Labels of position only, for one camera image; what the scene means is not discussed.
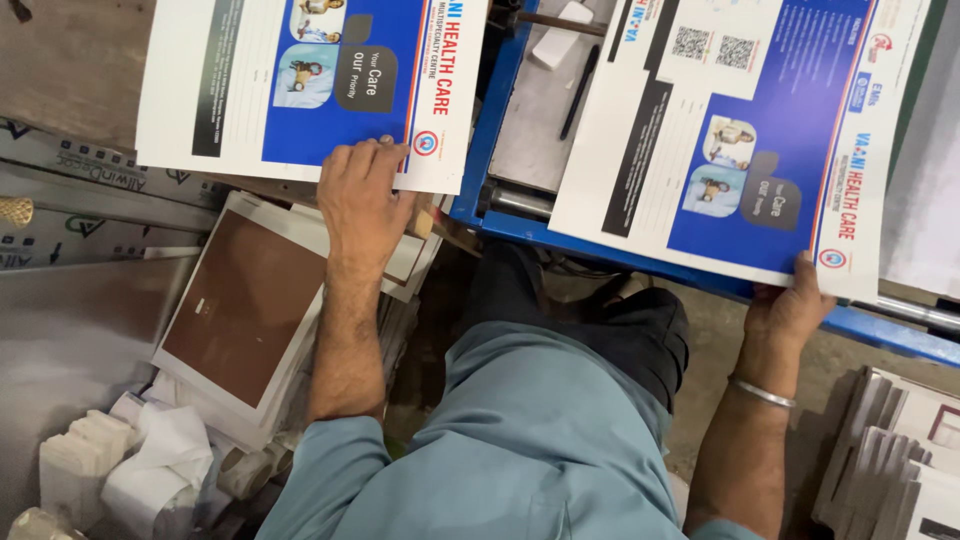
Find silver wrist bangle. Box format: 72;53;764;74
727;374;798;411

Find grey metal machine plate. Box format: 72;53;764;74
487;0;625;194

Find plain silver sheet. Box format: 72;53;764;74
0;255;202;526

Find person's right hand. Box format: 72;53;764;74
738;250;838;369

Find steel rod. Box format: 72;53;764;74
853;294;960;336

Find golden ribbed knob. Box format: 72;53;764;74
0;195;36;229

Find grey printed metal panels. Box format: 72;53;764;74
0;116;230;271

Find person's left hand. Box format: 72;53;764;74
315;135;419;261

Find stack of grey card bundles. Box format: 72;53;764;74
810;365;960;540

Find blue machine frame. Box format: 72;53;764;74
448;0;960;369

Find brown metal bar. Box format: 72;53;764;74
516;10;609;38

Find blue printed paper sheet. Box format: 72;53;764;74
547;0;936;306

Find stack of brown printed sheets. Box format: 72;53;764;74
150;190;445;453

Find grey paper sheet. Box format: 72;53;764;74
879;0;960;303

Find black pen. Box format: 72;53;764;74
558;43;602;143

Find heap of white paper scraps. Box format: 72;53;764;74
9;390;295;540

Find stack of blue printed sheets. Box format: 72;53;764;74
135;0;491;197

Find person's blue shirt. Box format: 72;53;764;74
255;320;768;540

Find person's black trousers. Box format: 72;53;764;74
463;240;691;415

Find steel machine roller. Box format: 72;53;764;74
478;183;558;223

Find white block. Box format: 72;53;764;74
530;0;596;72

